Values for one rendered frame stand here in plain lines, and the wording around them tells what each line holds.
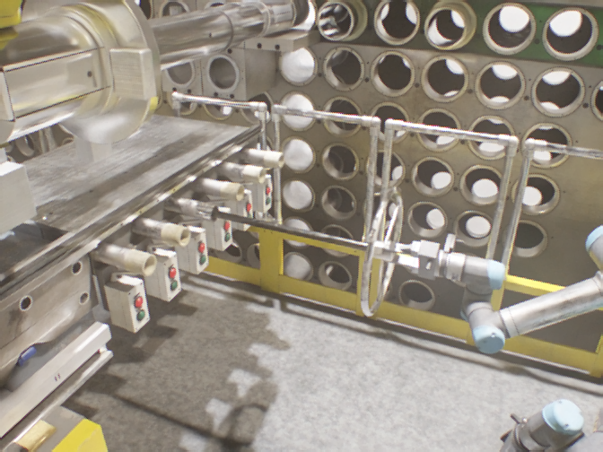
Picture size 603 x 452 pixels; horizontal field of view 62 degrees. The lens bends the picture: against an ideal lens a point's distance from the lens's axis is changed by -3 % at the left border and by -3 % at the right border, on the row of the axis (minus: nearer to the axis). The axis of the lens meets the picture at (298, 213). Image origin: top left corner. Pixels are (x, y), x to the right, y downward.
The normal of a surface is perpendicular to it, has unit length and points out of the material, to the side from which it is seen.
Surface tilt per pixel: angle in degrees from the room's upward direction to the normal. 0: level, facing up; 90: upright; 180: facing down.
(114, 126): 90
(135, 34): 90
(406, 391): 0
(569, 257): 90
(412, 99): 90
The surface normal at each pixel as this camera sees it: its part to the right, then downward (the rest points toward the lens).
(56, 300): 0.91, 0.19
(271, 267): -0.40, 0.42
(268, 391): 0.00, -0.88
